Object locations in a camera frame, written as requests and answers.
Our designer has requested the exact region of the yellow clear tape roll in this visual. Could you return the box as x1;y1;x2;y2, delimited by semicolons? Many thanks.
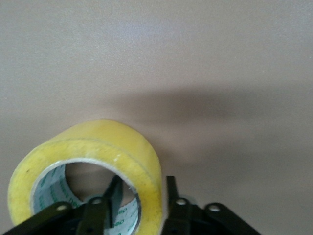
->
7;118;163;235

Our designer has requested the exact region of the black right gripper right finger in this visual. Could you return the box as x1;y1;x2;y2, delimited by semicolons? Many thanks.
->
163;175;261;235

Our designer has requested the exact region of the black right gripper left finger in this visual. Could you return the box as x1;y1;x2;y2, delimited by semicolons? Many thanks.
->
0;174;123;235

